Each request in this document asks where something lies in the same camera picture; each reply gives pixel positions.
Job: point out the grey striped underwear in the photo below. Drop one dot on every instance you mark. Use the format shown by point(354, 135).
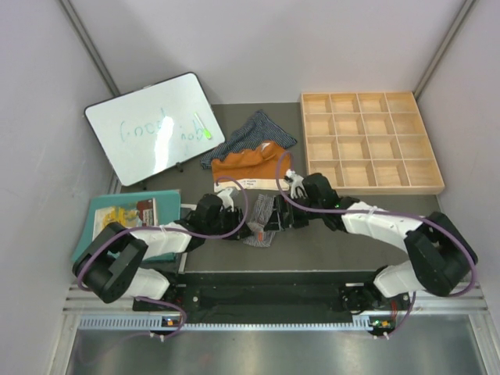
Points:
point(261, 214)

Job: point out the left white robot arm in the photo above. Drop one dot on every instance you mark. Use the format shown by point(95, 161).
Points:
point(110, 267)

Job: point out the green marker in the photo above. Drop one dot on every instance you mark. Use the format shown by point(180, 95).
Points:
point(206, 132)

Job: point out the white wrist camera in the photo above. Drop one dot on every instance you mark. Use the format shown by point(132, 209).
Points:
point(295, 184)
point(227, 197)

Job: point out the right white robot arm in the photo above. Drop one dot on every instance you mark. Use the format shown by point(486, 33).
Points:
point(439, 256)

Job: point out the white whiteboard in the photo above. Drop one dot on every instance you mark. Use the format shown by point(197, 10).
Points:
point(147, 131)

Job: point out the teal folder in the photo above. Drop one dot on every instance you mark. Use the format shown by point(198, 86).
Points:
point(168, 209)

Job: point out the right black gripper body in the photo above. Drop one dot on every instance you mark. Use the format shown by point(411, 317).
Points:
point(301, 219)

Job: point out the yellow picture book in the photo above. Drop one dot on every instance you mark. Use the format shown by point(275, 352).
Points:
point(134, 214)

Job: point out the orange underwear white waistband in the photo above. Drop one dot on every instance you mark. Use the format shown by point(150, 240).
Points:
point(252, 169)

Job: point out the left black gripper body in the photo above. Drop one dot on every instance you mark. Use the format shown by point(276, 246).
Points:
point(226, 223)

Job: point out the dark blue striped underwear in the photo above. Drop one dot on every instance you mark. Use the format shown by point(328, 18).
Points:
point(257, 129)

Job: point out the wooden compartment tray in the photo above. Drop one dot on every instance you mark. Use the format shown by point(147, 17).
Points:
point(369, 143)

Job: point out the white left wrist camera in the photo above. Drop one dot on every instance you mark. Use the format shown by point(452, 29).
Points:
point(227, 197)

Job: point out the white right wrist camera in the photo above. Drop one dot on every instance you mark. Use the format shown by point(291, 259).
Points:
point(295, 184)

